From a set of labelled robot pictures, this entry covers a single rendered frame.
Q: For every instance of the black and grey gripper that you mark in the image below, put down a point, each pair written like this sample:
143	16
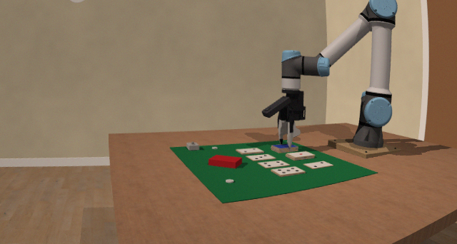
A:
292	112

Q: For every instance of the red rectangular block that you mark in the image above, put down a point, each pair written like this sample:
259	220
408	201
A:
225	161

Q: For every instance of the green felt mat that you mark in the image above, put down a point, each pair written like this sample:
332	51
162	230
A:
252	181

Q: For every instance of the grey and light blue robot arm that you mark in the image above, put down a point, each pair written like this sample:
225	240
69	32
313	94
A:
379	16

